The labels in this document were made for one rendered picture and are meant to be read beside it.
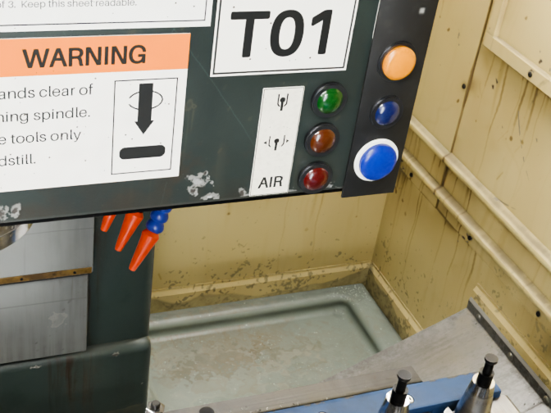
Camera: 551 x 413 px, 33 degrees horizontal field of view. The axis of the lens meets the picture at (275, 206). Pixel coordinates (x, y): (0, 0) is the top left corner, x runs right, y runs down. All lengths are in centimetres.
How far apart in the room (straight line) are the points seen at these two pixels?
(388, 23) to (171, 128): 16
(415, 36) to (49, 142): 26
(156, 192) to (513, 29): 117
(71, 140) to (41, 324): 96
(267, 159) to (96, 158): 12
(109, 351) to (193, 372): 42
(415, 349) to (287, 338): 39
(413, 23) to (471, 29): 119
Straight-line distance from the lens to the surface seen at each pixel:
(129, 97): 60
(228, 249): 208
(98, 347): 165
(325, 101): 64
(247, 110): 63
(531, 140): 171
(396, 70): 65
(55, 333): 157
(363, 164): 68
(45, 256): 146
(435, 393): 114
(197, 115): 62
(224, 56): 60
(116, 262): 154
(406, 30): 65
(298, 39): 62
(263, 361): 208
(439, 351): 186
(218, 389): 201
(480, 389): 107
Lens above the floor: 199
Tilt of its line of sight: 33 degrees down
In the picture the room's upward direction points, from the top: 9 degrees clockwise
